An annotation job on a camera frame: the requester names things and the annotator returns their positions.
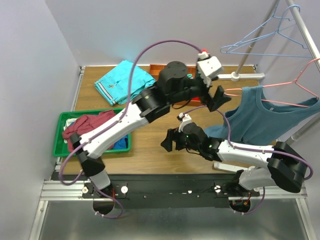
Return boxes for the purple cable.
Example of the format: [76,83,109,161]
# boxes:
[183,104,315,216]
[58,39,208,219]

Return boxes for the blue tank top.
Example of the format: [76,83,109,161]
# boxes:
[204,85,320,145]

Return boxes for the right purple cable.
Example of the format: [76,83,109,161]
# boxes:
[183,104,315,216]

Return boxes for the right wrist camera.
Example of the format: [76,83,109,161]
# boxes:
[177,112,192,132]

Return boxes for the metal clothes rack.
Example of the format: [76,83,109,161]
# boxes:
[205,0,320,176]

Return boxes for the white cloth in bin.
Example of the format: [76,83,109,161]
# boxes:
[62,118,77,144]

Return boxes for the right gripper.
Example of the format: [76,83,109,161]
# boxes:
[160,126,201,152]

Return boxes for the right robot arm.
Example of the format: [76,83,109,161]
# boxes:
[160,112,310,196]

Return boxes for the pink wire hanger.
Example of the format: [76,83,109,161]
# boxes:
[224,57,320,108]

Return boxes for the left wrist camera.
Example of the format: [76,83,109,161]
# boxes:
[196,56,224,88]

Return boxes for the green plastic bin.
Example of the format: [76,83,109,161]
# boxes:
[53,107,123,157]

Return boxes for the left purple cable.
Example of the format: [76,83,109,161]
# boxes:
[58,39,208,219]

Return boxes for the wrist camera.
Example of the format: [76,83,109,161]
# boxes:
[196,56,224,88]
[177,112,192,132]

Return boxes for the orange compartment tray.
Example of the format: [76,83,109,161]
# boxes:
[149,64,201,108]

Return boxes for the royal blue garment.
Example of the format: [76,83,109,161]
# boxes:
[112,135,128,150]

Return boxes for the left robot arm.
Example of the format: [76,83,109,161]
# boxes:
[69,57,230,198]

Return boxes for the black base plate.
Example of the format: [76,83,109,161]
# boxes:
[54,173,260,213]

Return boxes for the turquoise folded shorts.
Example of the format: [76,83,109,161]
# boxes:
[94,60,156,106]

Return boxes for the maroon shirt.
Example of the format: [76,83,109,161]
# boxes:
[62,110,116,153]

